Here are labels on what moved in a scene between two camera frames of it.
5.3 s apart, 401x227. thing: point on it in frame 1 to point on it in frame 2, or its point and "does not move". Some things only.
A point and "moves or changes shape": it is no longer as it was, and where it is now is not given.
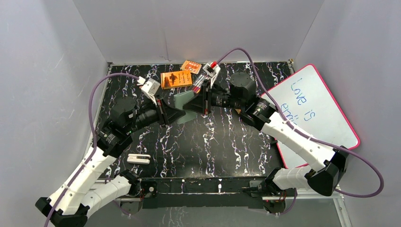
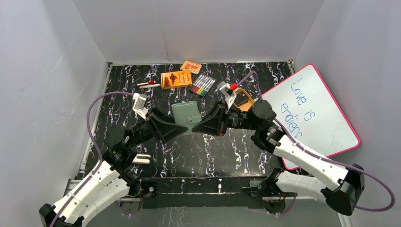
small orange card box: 195,67 does not move
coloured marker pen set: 196,87 does not move
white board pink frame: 302,101 does not move
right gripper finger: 198,103 to 214,123
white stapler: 132,158 does not move
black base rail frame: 220,192 does not move
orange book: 169,80 does not move
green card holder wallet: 179,100 moves or changes shape
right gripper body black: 220,99 to 238,119
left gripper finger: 172,114 to 167,128
